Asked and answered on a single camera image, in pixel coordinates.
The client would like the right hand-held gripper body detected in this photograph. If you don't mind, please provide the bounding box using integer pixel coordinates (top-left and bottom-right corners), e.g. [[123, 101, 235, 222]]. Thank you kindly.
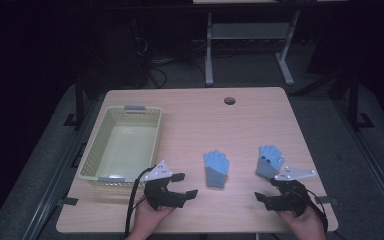
[[265, 165, 318, 217]]

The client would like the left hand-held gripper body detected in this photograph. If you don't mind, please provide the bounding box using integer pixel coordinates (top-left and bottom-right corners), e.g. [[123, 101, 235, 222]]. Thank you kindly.
[[140, 159, 187, 211]]

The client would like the blue knit glove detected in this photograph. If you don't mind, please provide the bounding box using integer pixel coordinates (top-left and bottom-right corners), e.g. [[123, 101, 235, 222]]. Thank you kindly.
[[254, 144, 285, 180], [202, 149, 231, 190]]

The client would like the pale yellow perforated plastic basket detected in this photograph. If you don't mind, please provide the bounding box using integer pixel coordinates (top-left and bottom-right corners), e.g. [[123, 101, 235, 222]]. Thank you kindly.
[[78, 105, 163, 188]]

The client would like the person's left hand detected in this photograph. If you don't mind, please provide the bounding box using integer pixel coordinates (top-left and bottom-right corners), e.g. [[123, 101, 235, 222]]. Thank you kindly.
[[131, 199, 176, 234]]

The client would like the person's right hand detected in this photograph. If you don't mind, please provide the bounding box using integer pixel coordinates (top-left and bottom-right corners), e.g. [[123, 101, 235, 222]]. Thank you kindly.
[[278, 204, 328, 236]]

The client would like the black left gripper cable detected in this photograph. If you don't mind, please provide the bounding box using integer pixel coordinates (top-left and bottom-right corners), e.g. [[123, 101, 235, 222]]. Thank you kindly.
[[124, 165, 157, 238]]

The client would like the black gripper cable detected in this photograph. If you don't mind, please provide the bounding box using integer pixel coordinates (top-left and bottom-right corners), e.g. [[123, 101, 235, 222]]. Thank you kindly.
[[307, 189, 330, 232], [124, 165, 157, 238]]

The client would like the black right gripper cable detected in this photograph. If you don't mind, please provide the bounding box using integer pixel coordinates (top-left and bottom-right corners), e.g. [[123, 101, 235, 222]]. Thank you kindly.
[[307, 189, 330, 232]]

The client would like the black table edge bracket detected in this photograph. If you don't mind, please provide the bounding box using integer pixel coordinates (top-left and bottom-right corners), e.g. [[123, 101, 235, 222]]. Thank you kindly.
[[57, 197, 80, 207]]

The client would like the tangle of floor cables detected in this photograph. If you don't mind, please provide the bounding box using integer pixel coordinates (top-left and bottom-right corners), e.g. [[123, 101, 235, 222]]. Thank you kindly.
[[144, 54, 183, 90]]

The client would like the white metal desk frame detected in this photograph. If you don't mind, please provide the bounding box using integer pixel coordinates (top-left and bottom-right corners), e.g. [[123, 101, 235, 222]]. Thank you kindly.
[[192, 0, 348, 87]]

